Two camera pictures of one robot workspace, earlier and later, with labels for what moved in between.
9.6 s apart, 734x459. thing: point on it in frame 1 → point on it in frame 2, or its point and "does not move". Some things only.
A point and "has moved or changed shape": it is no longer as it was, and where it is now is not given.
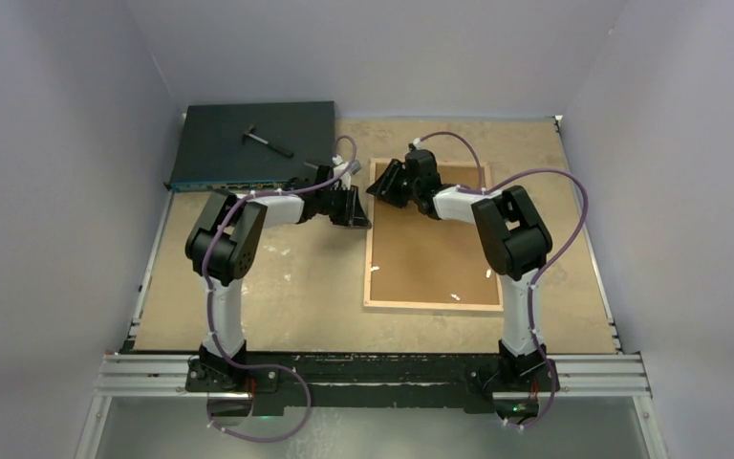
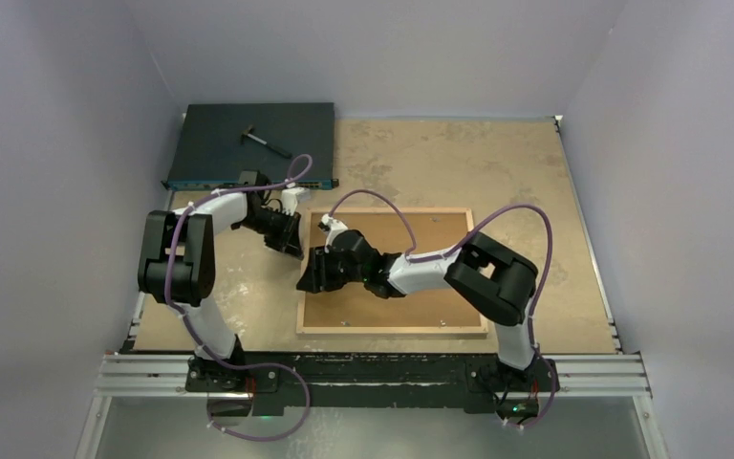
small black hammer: [248, 133] does not move
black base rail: [373, 380] does not move
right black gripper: [385, 187] → [317, 275]
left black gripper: [352, 215] → [288, 239]
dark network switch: [251, 145] does not move
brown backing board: [414, 260] has moved or changed shape
